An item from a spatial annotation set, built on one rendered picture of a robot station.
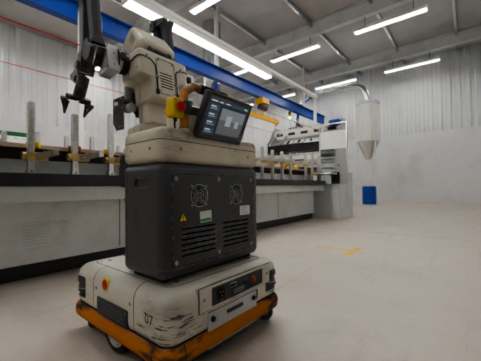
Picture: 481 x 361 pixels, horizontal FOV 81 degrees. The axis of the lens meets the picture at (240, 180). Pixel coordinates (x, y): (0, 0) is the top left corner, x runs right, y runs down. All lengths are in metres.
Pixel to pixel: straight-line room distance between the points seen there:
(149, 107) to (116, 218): 1.37
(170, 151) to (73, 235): 1.62
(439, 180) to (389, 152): 1.81
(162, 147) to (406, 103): 11.22
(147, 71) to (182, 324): 1.04
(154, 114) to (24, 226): 1.31
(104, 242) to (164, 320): 1.68
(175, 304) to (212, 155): 0.54
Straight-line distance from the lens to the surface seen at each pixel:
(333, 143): 5.46
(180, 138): 1.01
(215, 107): 1.07
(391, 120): 11.84
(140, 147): 1.06
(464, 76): 11.93
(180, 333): 1.00
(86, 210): 2.49
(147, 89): 1.44
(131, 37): 1.60
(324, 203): 5.64
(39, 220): 2.40
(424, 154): 11.50
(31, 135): 2.18
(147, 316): 1.03
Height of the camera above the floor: 0.60
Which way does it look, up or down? 1 degrees up
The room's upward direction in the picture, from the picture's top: 1 degrees counter-clockwise
